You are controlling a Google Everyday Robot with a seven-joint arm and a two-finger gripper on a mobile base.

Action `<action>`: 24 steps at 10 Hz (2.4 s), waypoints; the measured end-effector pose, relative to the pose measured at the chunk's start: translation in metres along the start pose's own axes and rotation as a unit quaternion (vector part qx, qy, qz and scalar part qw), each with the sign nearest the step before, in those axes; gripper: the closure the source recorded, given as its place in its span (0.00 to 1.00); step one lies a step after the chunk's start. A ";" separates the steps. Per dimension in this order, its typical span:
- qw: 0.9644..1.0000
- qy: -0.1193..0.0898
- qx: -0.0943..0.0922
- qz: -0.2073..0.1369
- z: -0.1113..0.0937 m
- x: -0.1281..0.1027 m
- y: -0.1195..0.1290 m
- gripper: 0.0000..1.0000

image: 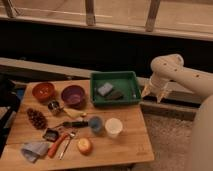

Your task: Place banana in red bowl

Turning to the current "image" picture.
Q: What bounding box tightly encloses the blue cup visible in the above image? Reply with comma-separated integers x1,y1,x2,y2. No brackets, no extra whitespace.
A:
88,116,103,135

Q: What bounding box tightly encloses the yellow banana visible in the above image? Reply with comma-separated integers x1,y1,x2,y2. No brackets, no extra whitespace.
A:
64,108,87,118

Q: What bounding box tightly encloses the orange handled tool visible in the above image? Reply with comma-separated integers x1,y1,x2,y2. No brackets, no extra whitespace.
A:
47,133,68,158

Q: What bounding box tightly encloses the dark chair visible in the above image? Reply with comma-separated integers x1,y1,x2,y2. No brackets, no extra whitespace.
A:
0,74,20,156

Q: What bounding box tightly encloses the green plastic bin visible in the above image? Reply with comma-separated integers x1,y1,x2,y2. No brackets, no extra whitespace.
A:
90,71,141,107

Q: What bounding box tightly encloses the orange apple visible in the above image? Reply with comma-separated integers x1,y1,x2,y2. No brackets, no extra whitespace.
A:
77,138,93,155

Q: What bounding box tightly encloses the small dark tray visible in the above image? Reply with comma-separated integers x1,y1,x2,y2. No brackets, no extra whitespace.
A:
43,128,59,142

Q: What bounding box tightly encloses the grey folded cloth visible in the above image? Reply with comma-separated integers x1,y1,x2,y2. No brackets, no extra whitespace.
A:
21,142,49,163

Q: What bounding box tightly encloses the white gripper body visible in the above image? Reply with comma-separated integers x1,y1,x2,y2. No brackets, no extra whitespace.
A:
149,74,169,91

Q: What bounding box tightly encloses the white cup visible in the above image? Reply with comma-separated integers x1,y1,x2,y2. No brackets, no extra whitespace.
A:
105,118,123,138

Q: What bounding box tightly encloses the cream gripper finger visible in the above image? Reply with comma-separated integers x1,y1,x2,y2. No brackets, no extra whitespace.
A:
156,90,168,103
141,84,151,98

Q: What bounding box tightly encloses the brown pine cone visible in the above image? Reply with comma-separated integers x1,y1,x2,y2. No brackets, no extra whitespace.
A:
27,108,47,130

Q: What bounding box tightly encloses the grey sponge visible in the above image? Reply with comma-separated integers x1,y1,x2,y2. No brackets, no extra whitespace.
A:
97,82,114,96

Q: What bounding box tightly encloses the purple bowl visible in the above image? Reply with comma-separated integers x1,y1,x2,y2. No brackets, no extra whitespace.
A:
61,85,86,108

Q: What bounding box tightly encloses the red bowl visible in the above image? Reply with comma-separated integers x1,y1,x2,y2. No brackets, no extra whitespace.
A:
32,82,55,102

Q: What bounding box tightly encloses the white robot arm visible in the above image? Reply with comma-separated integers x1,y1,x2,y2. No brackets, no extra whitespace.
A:
141,54,213,171

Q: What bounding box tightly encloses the metal spoon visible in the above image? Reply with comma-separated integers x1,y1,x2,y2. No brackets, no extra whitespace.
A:
59,131,77,160

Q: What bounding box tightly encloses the small metal cup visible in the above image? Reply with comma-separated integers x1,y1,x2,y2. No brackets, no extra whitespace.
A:
48,101,61,116

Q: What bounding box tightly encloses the dark object in bin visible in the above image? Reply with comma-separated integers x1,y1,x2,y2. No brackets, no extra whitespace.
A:
106,90,123,100

